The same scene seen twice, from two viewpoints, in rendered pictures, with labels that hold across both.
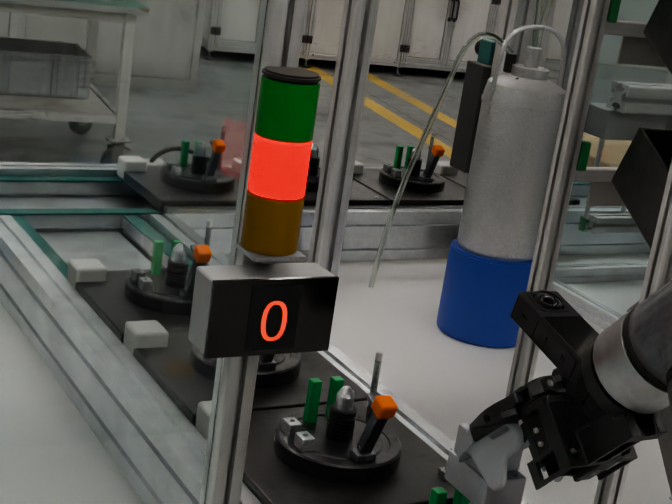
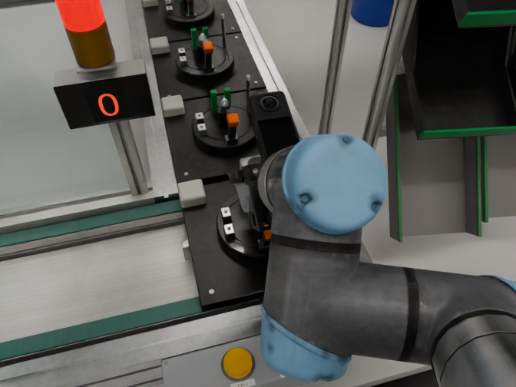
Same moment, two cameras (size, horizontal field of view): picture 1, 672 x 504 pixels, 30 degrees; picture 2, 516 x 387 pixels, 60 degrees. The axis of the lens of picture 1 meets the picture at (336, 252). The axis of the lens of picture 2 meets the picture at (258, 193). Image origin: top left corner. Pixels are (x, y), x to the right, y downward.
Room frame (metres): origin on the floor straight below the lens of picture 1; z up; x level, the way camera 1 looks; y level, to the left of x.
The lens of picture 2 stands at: (0.61, -0.29, 1.60)
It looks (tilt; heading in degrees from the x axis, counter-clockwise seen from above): 50 degrees down; 16
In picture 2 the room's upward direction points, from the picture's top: straight up
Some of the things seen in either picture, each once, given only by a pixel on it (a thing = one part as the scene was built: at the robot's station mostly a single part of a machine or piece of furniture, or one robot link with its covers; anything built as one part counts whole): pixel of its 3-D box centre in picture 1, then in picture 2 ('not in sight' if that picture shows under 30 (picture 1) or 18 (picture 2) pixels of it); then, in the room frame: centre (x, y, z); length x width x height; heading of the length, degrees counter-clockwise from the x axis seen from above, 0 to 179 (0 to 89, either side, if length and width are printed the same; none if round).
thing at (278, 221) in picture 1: (272, 220); (90, 40); (1.04, 0.06, 1.28); 0.05 x 0.05 x 0.05
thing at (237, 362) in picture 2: not in sight; (238, 363); (0.81, -0.20, 0.96); 0.04 x 0.04 x 0.02
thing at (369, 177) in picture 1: (414, 164); not in sight; (2.58, -0.14, 1.01); 0.24 x 0.24 x 0.13; 31
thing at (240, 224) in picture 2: not in sight; (257, 223); (1.04, -0.16, 0.98); 0.14 x 0.14 x 0.02
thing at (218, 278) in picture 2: not in sight; (257, 230); (1.04, -0.16, 0.96); 0.24 x 0.24 x 0.02; 31
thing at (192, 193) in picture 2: not in sight; (192, 196); (1.08, -0.03, 0.97); 0.05 x 0.05 x 0.04; 31
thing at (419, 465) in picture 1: (341, 418); (225, 114); (1.26, -0.03, 1.01); 0.24 x 0.24 x 0.13; 31
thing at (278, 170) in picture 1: (279, 164); (78, 2); (1.04, 0.06, 1.33); 0.05 x 0.05 x 0.05
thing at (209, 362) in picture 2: not in sight; (238, 371); (0.81, -0.20, 0.93); 0.21 x 0.07 x 0.06; 121
